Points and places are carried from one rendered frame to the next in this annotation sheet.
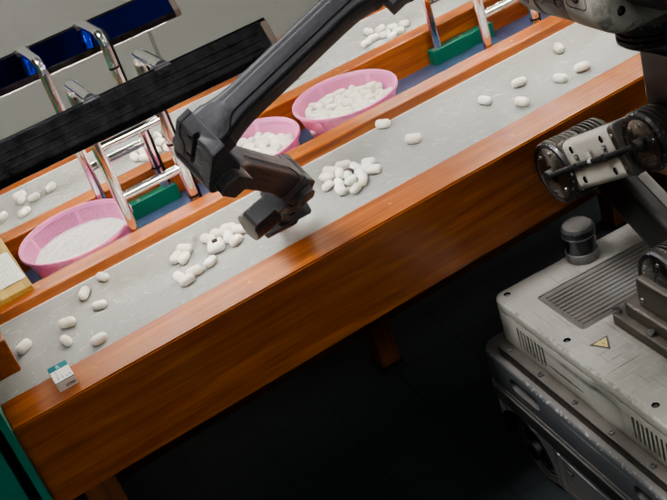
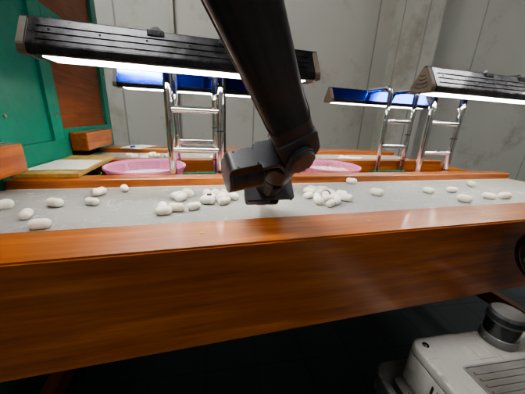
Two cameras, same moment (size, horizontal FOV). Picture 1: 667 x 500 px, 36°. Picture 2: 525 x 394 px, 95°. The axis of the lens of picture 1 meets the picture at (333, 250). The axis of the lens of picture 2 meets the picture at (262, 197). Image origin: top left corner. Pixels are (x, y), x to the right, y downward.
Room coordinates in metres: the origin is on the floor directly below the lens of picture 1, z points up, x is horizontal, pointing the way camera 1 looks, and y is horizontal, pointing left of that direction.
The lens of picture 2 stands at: (1.29, 0.04, 0.94)
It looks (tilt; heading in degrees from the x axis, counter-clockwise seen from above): 18 degrees down; 5
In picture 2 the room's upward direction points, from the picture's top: 3 degrees clockwise
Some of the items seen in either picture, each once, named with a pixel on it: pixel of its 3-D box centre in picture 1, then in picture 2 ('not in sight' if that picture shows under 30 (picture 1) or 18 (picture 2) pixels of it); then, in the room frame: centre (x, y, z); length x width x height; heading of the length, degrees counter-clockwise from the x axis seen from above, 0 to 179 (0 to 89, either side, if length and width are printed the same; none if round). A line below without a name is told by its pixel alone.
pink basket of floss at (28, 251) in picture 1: (83, 247); (148, 177); (2.10, 0.53, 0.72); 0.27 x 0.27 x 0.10
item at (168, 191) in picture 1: (96, 124); (196, 126); (2.34, 0.43, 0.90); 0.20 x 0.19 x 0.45; 110
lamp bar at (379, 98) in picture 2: not in sight; (379, 98); (2.75, -0.45, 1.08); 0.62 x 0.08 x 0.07; 110
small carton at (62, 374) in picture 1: (63, 375); not in sight; (1.52, 0.51, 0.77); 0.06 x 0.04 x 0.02; 20
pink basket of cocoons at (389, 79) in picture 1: (349, 110); (326, 175); (2.35, -0.15, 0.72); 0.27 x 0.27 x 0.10
